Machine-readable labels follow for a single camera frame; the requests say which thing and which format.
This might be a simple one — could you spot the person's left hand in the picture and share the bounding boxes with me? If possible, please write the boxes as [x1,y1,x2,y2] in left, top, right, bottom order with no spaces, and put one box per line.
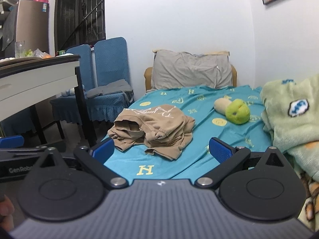
[0,195,15,231]

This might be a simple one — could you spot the green and cream plush toy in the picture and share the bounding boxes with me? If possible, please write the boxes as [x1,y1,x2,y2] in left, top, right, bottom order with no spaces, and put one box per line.
[214,98,250,125]

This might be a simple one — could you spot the grey folded cloth on chair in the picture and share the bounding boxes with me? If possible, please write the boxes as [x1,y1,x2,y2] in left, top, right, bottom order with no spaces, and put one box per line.
[87,79,133,98]

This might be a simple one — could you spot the light green fleece blanket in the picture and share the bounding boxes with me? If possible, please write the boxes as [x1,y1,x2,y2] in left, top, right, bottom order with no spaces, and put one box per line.
[260,75,318,181]

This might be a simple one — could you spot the blue covered chair near bed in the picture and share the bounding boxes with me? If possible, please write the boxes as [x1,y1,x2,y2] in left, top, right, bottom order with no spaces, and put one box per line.
[87,37,134,122]

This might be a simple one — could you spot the tan t-shirt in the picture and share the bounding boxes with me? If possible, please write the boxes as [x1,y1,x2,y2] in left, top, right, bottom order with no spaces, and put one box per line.
[108,104,195,160]

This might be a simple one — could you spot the clear glass on table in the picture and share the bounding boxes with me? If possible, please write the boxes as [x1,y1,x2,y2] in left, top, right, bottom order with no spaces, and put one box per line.
[15,40,25,58]

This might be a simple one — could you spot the blue covered chair far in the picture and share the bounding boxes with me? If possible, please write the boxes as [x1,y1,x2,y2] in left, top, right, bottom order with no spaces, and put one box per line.
[49,44,97,141]

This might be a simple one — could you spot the grey pillow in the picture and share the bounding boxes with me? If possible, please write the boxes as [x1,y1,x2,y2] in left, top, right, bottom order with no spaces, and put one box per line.
[151,50,232,90]

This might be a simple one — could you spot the dark window with grille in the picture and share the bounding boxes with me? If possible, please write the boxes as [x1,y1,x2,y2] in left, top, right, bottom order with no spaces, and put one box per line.
[54,0,106,52]

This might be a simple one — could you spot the white table with black legs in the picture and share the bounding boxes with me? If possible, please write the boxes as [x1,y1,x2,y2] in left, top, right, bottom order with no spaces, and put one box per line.
[1,55,97,147]

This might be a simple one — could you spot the orange tiger pattern blanket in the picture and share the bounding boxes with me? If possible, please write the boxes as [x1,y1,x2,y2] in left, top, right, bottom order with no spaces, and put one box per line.
[298,171,319,232]

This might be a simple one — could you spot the brown refrigerator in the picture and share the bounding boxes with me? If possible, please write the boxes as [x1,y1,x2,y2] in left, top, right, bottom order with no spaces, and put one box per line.
[1,0,49,57]

